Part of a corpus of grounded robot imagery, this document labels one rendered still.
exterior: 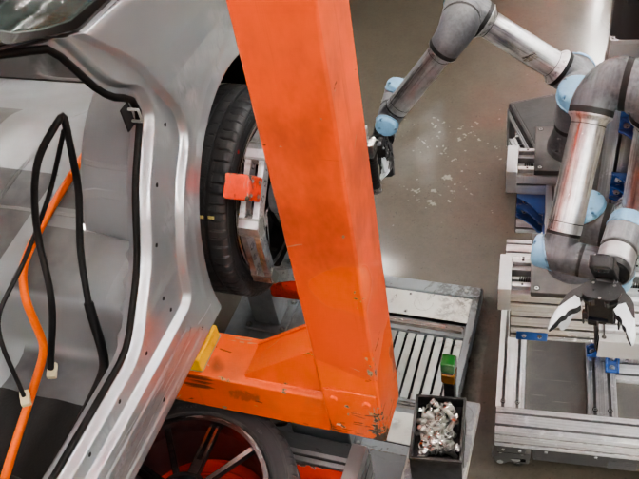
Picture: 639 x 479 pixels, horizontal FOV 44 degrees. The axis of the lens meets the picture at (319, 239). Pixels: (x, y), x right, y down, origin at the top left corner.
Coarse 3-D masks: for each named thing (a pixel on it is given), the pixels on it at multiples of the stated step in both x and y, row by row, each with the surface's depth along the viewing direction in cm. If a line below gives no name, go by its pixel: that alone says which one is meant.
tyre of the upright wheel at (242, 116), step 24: (216, 96) 232; (240, 96) 231; (216, 120) 224; (240, 120) 223; (216, 144) 221; (240, 144) 223; (216, 168) 218; (216, 192) 218; (216, 216) 219; (216, 240) 222; (216, 264) 228; (240, 264) 233; (216, 288) 243; (240, 288) 237; (264, 288) 254
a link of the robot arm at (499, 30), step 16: (448, 0) 234; (464, 0) 230; (480, 0) 233; (480, 16) 232; (496, 16) 236; (480, 32) 236; (496, 32) 236; (512, 32) 237; (528, 32) 239; (512, 48) 239; (528, 48) 238; (544, 48) 239; (528, 64) 242; (544, 64) 240; (560, 64) 240; (576, 64) 240; (592, 64) 244; (560, 80) 241
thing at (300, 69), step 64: (256, 0) 129; (320, 0) 128; (256, 64) 138; (320, 64) 134; (320, 128) 144; (320, 192) 156; (320, 256) 170; (320, 320) 187; (384, 320) 198; (320, 384) 207; (384, 384) 207
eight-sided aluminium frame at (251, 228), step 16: (256, 144) 222; (256, 160) 221; (240, 208) 222; (256, 208) 221; (240, 224) 222; (256, 224) 221; (256, 240) 224; (256, 256) 233; (288, 256) 260; (256, 272) 235; (272, 272) 235; (288, 272) 249
